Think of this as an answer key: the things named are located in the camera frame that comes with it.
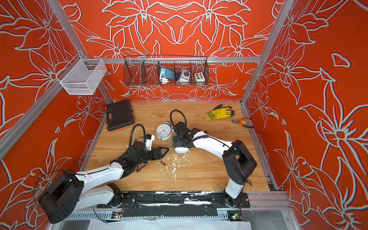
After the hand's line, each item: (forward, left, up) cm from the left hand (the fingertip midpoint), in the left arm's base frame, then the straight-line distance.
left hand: (166, 149), depth 81 cm
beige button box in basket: (+45, -18, +20) cm, 52 cm away
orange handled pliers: (+31, -50, -8) cm, 59 cm away
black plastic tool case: (+29, +41, -6) cm, 51 cm away
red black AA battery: (-5, +2, -9) cm, 10 cm away
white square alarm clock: (+2, -9, -4) cm, 10 cm away
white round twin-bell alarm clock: (+16, +4, -6) cm, 18 cm away
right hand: (+6, -6, -2) cm, 9 cm away
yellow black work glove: (+38, -36, -7) cm, 53 cm away
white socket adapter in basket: (+41, -9, +23) cm, 48 cm away
